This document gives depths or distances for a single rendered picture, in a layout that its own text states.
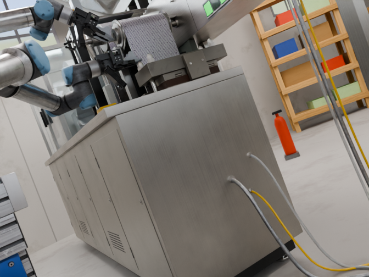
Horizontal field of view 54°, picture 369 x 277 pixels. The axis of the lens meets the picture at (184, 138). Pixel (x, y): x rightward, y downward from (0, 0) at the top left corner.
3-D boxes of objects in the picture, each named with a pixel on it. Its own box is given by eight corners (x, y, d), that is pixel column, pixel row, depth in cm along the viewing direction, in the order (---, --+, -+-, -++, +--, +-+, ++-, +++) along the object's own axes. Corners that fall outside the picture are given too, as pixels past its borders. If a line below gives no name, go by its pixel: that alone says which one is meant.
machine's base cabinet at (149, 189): (79, 246, 360) (48, 165, 358) (137, 219, 389) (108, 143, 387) (196, 332, 135) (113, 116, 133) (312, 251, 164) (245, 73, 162)
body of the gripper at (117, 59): (121, 48, 162) (95, 54, 156) (128, 66, 162) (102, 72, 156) (116, 54, 168) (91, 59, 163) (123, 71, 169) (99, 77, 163)
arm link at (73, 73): (66, 89, 156) (59, 70, 156) (90, 82, 161) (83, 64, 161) (68, 84, 149) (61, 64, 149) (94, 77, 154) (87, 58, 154)
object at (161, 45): (141, 77, 168) (127, 39, 168) (183, 65, 179) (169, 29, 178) (141, 77, 168) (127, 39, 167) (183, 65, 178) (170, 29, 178)
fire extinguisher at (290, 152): (307, 152, 400) (290, 105, 398) (293, 159, 388) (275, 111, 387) (291, 154, 420) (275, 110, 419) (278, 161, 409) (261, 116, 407)
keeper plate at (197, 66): (190, 80, 156) (181, 56, 156) (208, 75, 161) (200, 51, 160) (193, 78, 154) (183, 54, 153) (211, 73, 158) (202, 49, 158)
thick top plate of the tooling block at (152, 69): (139, 87, 163) (134, 75, 163) (210, 66, 181) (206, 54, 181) (151, 77, 148) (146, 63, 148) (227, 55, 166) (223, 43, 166)
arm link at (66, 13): (59, 16, 160) (57, 24, 167) (70, 21, 161) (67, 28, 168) (65, 2, 162) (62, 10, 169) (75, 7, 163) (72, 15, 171)
